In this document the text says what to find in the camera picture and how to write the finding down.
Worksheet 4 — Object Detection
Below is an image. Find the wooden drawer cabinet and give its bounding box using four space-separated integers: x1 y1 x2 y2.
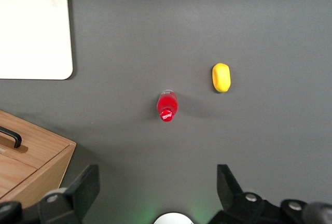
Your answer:
0 109 77 203

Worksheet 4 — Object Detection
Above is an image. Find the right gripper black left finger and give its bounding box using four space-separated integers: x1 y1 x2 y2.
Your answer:
38 164 101 224

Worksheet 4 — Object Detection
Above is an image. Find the yellow lemon-shaped object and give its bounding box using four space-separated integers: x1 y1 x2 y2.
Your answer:
212 62 231 93

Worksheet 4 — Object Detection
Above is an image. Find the black drawer handle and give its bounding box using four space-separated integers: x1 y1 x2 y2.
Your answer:
0 125 23 149

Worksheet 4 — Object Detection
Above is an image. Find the wooden drawer front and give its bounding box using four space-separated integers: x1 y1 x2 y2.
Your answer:
0 153 38 197
0 109 71 169

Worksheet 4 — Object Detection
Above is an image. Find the white rectangular tray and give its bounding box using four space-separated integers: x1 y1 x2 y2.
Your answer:
0 0 74 81

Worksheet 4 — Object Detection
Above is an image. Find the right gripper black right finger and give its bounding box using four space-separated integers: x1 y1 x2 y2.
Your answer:
209 164 284 224

